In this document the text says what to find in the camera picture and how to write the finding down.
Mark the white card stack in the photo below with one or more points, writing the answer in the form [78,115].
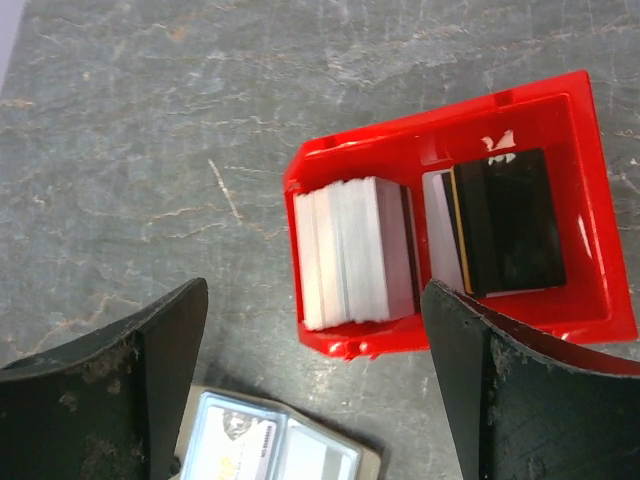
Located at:
[357,258]

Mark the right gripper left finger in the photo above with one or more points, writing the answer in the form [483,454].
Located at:
[108,404]

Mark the dark card stack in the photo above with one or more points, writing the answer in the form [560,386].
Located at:
[492,227]

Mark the grey card holder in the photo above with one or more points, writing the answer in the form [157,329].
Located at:
[302,448]

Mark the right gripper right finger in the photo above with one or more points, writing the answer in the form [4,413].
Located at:
[524,404]

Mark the white numbered card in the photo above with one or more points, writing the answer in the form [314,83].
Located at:
[235,446]

